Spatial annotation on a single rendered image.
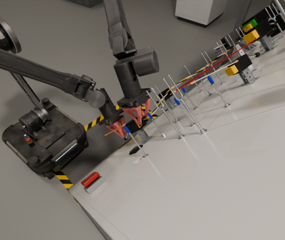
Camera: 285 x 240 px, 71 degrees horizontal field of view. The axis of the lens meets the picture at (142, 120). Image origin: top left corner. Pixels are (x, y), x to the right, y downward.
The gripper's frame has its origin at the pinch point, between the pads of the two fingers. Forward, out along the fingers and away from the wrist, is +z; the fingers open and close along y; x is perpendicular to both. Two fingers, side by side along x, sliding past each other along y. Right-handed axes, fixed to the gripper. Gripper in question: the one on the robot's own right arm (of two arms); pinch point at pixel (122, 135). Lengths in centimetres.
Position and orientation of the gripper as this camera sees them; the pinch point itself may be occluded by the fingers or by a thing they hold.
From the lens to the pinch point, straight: 79.3
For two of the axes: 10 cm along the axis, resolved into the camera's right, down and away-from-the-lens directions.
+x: -6.4, 1.6, 7.5
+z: 4.7, 8.5, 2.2
